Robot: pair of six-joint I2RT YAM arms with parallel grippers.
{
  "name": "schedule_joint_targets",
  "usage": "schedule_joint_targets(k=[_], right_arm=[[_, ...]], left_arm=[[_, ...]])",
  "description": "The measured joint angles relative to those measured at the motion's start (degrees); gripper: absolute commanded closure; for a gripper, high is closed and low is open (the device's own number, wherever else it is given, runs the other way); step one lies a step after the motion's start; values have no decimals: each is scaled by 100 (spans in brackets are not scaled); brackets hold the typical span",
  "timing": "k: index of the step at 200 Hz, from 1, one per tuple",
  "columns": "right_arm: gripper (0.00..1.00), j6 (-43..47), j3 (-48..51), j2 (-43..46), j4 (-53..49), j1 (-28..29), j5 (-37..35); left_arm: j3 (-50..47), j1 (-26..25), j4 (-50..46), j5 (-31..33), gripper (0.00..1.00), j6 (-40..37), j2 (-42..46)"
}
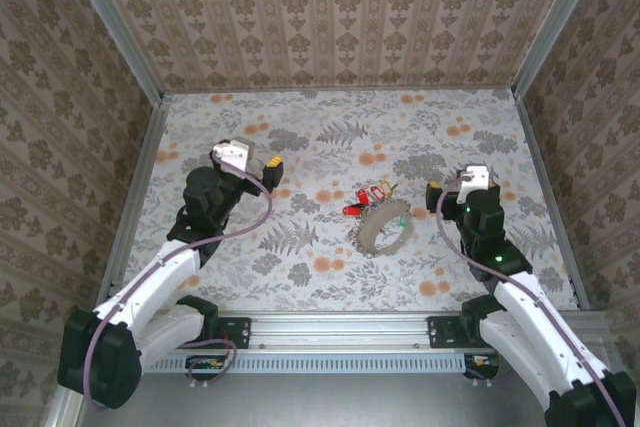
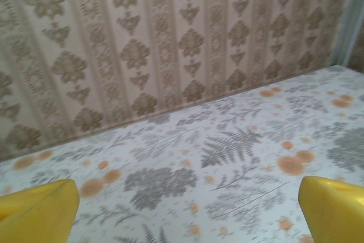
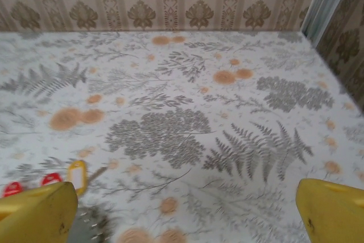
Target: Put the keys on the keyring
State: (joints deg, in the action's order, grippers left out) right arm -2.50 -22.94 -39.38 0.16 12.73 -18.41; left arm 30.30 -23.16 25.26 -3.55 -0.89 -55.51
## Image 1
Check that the green key tag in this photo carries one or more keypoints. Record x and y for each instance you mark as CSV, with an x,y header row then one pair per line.
x,y
401,222

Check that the orange key tag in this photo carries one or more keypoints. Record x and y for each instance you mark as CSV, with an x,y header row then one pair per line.
x,y
385,186

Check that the floral fabric pouch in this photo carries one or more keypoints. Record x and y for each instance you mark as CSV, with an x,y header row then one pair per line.
x,y
368,233

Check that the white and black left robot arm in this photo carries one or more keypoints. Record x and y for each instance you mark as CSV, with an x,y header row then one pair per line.
x,y
160,277

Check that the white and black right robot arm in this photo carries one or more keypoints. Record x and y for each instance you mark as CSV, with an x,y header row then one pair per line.
x,y
505,337

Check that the grey metal sheet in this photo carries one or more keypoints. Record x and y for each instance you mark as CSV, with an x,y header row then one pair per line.
x,y
325,402

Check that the aluminium table edge rail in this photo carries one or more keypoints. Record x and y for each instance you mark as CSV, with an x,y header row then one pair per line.
x,y
150,142
534,147

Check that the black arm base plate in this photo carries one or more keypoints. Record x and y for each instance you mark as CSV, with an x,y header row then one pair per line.
x,y
442,333
240,332

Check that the wide aluminium mounting rail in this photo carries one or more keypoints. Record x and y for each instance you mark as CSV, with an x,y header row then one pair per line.
x,y
340,329

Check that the aluminium frame post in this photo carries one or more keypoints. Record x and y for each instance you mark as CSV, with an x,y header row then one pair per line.
x,y
556,22
113,22

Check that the aluminium frame rail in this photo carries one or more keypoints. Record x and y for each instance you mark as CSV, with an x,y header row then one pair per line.
x,y
62,417

